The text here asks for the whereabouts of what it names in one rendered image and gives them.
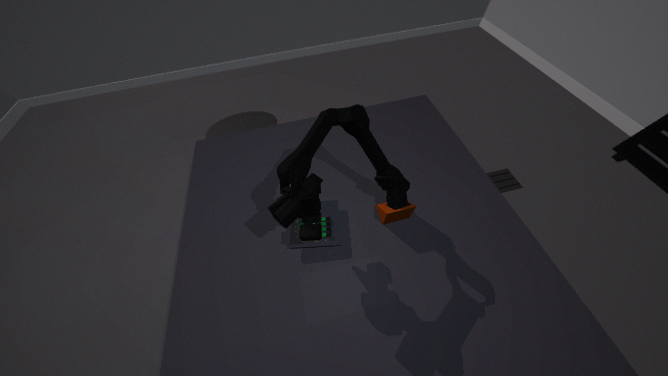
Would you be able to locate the dark grey switch panel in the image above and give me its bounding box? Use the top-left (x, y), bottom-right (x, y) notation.
top-left (290, 200), bottom-right (341, 249)

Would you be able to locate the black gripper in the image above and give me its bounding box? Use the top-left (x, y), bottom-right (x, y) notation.
top-left (300, 199), bottom-right (322, 241)

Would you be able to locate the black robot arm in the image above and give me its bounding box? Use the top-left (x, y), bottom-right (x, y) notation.
top-left (268, 104), bottom-right (411, 228)

